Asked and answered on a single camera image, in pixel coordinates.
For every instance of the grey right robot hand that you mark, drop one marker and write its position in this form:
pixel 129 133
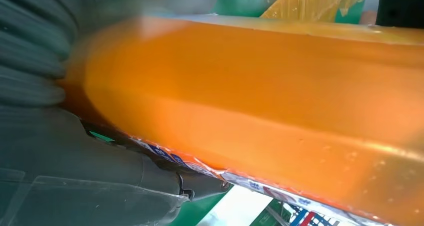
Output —
pixel 82 178

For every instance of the blue metal rack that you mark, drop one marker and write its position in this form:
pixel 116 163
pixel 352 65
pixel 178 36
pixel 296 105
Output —
pixel 328 219

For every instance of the yellow tape sheet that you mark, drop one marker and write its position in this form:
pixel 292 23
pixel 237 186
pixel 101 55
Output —
pixel 314 3

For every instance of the person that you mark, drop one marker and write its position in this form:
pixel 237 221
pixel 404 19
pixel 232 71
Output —
pixel 400 6

